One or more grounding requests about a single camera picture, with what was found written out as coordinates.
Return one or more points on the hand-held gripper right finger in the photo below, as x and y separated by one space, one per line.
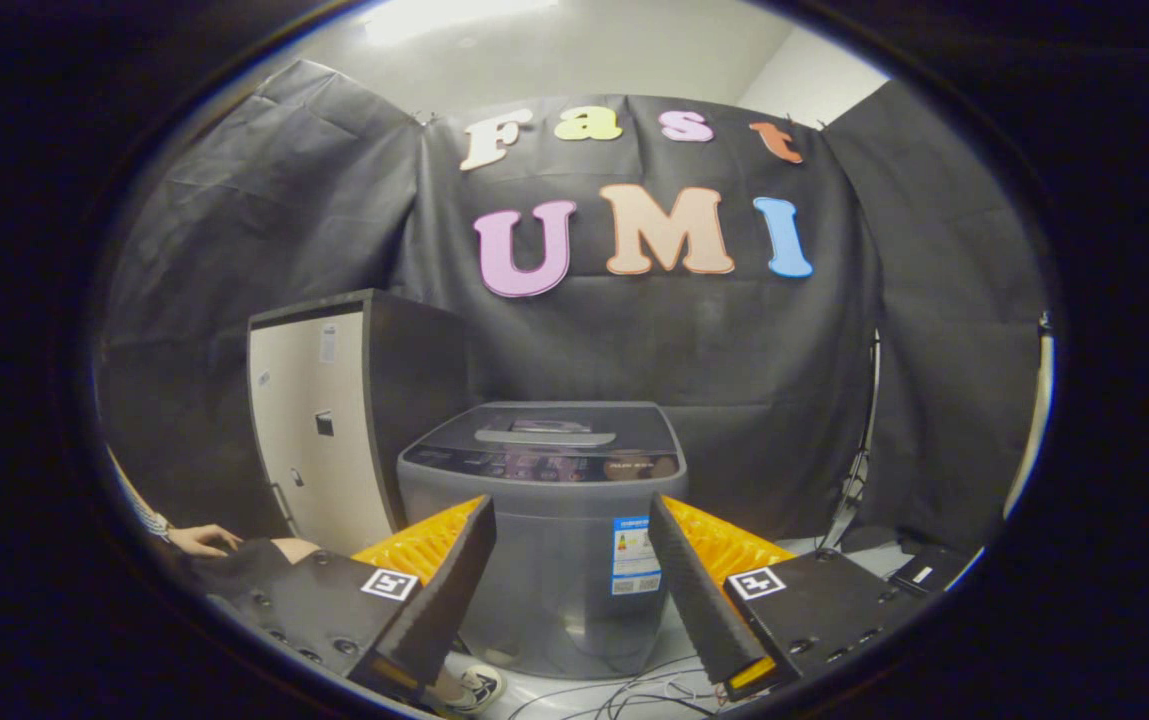
694 600

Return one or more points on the person's shoe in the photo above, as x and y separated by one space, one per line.
474 688

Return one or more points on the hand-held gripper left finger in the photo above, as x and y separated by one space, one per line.
449 590

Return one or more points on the black backdrop cloth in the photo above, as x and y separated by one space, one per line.
714 340

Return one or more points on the grey washing machine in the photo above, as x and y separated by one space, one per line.
549 570

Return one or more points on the black light stand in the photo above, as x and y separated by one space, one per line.
856 470

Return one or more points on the dark cabinet with beige door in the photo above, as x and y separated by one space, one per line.
319 450

